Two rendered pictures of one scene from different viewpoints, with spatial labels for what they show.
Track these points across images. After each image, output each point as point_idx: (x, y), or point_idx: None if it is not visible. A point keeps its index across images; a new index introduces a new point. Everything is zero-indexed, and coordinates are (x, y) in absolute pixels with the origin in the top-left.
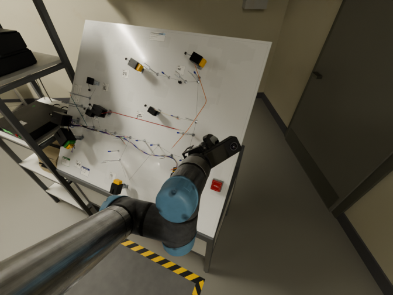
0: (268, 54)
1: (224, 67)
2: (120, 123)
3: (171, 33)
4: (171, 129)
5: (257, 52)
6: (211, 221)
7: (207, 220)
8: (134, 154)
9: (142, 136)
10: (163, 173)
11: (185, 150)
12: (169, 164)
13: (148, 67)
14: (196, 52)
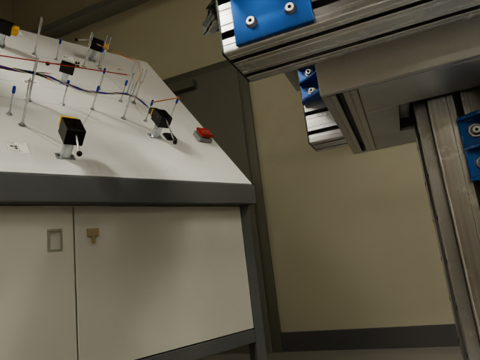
0: (150, 66)
1: (119, 66)
2: None
3: (30, 33)
4: (98, 97)
5: (141, 64)
6: (233, 169)
7: (228, 170)
8: (54, 118)
9: (53, 100)
10: (128, 135)
11: (209, 3)
12: (127, 126)
13: (11, 46)
14: (78, 52)
